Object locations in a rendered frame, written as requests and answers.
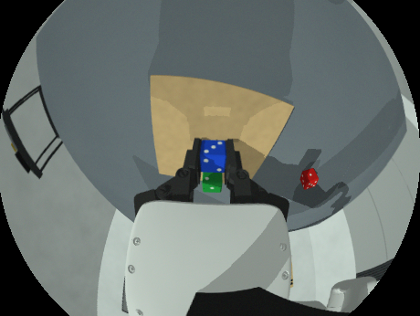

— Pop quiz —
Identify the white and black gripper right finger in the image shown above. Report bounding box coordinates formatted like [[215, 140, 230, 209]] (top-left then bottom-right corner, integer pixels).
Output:
[[225, 139, 289, 222]]

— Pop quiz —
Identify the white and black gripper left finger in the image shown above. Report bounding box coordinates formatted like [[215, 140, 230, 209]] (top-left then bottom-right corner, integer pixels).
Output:
[[134, 138, 202, 216]]

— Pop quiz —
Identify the blue die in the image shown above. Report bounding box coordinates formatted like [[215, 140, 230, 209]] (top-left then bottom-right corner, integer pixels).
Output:
[[200, 140, 226, 173]]

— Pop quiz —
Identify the red die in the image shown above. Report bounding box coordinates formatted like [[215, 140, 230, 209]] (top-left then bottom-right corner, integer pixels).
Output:
[[300, 168, 319, 190]]

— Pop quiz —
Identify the green die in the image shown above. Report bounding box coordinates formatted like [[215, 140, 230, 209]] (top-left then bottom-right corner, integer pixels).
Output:
[[202, 172, 223, 193]]

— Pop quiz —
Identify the tan flat mat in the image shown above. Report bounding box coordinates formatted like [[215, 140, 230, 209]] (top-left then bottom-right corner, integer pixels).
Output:
[[151, 75, 294, 179]]

